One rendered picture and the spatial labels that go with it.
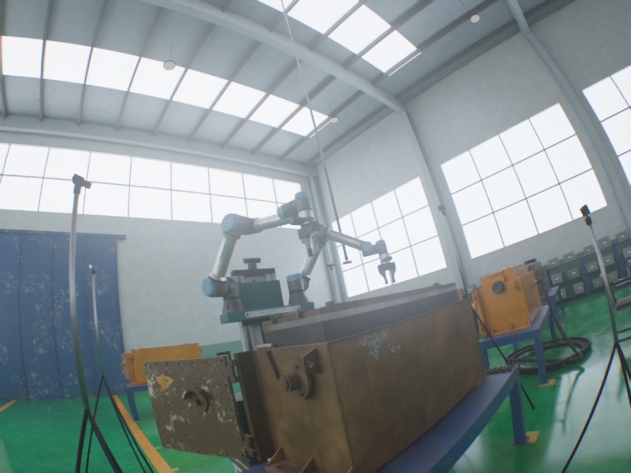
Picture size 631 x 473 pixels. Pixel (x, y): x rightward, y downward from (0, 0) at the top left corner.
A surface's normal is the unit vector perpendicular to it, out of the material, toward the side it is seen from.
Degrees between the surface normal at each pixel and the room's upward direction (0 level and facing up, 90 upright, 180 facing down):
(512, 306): 90
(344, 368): 90
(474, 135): 90
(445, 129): 90
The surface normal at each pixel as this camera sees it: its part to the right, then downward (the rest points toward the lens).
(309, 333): -0.76, -0.04
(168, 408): -0.34, -0.20
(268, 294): 0.54, -0.33
